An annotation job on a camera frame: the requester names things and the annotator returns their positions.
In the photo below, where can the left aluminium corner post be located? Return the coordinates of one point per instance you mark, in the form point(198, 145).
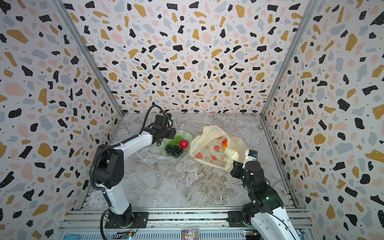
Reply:
point(65, 17)

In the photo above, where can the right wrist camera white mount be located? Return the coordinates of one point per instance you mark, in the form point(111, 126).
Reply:
point(251, 155)

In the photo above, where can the purple printed card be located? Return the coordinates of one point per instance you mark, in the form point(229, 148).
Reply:
point(190, 234)

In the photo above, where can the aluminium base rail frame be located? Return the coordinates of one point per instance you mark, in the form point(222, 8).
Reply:
point(214, 223)

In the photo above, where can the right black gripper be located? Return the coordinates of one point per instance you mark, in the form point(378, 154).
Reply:
point(236, 169)

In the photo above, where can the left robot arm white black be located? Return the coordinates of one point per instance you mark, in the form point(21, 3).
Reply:
point(108, 167)

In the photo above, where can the dark grape bunch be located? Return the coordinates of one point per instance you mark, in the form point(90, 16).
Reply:
point(174, 151)

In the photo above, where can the red yellow mango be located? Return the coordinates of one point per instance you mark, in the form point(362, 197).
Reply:
point(225, 144)

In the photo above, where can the yellow translucent plastic bag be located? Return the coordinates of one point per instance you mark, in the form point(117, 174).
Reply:
point(207, 149)

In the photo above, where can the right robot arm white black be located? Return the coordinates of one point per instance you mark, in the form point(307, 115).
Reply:
point(266, 211)

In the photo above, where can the green scalloped plate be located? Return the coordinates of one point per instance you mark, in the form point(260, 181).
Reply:
point(186, 136)

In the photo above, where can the right aluminium corner post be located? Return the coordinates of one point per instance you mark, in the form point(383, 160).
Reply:
point(291, 51)

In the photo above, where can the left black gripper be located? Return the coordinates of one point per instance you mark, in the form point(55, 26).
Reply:
point(172, 131)

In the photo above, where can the green grape bunch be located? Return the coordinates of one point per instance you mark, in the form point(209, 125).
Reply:
point(175, 141)

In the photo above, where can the red fruit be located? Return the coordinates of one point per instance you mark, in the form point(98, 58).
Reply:
point(184, 144)

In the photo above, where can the aluminium corner post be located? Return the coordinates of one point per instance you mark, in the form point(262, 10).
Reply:
point(291, 51)
point(65, 17)

